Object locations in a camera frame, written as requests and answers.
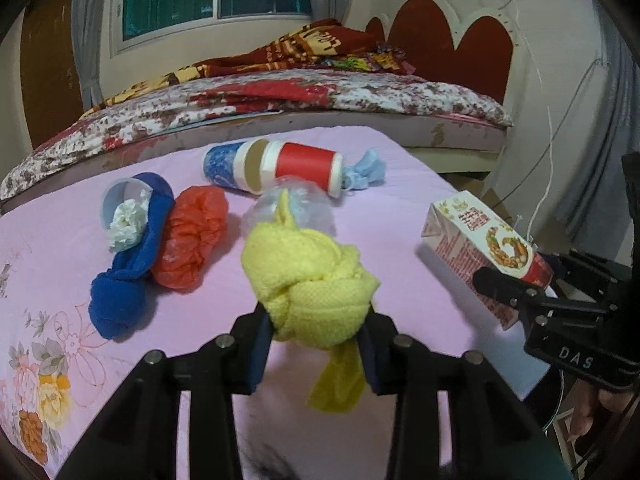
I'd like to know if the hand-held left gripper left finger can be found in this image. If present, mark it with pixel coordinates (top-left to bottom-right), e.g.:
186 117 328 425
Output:
55 305 276 480

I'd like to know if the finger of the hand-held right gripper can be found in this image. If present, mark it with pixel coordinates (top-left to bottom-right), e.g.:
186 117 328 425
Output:
472 266 618 316
540 249 623 288

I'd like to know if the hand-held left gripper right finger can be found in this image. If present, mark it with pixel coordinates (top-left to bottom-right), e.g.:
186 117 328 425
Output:
357 312 576 480

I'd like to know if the printed paper carton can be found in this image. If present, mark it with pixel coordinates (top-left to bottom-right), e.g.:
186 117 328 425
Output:
420 191 556 331

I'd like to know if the yellow knotted cloth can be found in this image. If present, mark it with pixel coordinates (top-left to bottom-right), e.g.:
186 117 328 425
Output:
241 189 381 415

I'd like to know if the red plastic bag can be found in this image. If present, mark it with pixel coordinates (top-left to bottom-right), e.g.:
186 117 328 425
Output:
150 185 230 291

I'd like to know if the light blue face mask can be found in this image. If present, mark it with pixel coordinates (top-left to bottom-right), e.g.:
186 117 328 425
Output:
341 149 388 193

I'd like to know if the person's right hand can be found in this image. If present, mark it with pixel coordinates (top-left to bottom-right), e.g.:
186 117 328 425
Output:
571 377 640 441

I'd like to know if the pink floral tablecloth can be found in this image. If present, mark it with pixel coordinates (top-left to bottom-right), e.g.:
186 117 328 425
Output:
0 126 551 480

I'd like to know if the brown cardboard piece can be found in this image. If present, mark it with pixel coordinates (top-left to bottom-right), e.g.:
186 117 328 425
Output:
480 187 516 221

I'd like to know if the grey hanging cloth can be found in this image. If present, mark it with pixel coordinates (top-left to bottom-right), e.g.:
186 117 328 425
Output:
552 7 640 261

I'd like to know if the dark blue cloth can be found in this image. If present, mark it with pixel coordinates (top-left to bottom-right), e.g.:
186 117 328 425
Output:
89 172 176 340

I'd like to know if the clear plastic bag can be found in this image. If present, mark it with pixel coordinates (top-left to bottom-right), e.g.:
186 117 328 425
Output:
242 176 335 236

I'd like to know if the white crumpled tissue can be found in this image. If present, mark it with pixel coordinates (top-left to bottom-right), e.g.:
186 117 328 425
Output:
107 199 150 253

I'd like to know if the blue patterned paper cup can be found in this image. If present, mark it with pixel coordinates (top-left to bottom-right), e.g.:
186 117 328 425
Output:
202 140 268 195

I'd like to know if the red paper cup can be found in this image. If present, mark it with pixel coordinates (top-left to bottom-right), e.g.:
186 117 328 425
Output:
265 141 346 198

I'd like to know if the light blue paper cup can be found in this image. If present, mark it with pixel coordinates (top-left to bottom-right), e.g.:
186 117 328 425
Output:
101 176 153 233

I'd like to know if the bed with floral sheet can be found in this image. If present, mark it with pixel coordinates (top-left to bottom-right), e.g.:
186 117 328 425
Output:
0 67 516 211

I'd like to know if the red heart-shaped headboard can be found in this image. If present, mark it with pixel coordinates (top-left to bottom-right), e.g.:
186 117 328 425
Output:
364 0 516 106

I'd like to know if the colourful pillow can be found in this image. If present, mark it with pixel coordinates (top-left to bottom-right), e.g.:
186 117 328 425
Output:
330 42 416 75

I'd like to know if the red and yellow blanket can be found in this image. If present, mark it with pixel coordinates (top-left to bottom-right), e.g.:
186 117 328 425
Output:
82 18 416 111

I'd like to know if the brown wooden door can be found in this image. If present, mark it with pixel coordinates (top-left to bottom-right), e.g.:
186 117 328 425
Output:
19 0 84 150

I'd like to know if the white wall cable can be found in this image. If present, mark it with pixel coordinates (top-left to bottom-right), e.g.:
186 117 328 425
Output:
472 0 608 241

